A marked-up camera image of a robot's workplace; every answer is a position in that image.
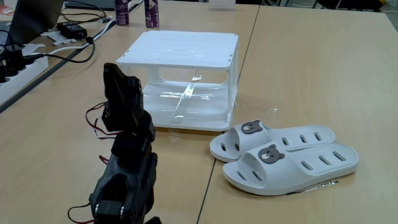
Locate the white bear slipper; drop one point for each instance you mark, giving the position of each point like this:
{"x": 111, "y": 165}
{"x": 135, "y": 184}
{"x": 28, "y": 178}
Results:
{"x": 280, "y": 177}
{"x": 295, "y": 137}

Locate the white two-tier plastic box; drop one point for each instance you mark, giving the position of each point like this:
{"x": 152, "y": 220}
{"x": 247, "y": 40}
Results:
{"x": 180, "y": 49}

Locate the black power adapter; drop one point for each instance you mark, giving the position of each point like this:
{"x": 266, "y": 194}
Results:
{"x": 72, "y": 30}

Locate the purple drink can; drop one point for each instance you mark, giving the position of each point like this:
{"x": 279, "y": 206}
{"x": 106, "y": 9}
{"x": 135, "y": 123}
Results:
{"x": 151, "y": 14}
{"x": 122, "y": 14}

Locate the white printed plastic part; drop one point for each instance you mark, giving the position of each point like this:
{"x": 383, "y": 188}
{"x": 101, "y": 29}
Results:
{"x": 59, "y": 38}

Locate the black flat device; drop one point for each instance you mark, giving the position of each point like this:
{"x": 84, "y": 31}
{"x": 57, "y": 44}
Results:
{"x": 90, "y": 4}

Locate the flat white plastic piece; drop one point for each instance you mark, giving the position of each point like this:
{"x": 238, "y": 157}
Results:
{"x": 32, "y": 49}

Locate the white power strip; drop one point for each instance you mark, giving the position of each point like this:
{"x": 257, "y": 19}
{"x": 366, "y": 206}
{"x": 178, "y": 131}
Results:
{"x": 18, "y": 81}

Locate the dark laptop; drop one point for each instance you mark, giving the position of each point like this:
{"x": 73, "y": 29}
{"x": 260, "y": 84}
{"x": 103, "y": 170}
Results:
{"x": 34, "y": 18}

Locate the black plug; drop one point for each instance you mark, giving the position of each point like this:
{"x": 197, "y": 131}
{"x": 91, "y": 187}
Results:
{"x": 14, "y": 59}
{"x": 3, "y": 73}

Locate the red flat object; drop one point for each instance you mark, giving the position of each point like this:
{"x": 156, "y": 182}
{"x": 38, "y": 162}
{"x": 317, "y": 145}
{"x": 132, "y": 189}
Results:
{"x": 6, "y": 10}

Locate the clear plastic scrap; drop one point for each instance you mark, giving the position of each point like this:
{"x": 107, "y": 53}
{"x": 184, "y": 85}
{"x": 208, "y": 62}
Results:
{"x": 272, "y": 110}

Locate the thin metal rod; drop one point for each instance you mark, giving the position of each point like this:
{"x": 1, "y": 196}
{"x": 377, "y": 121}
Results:
{"x": 312, "y": 187}

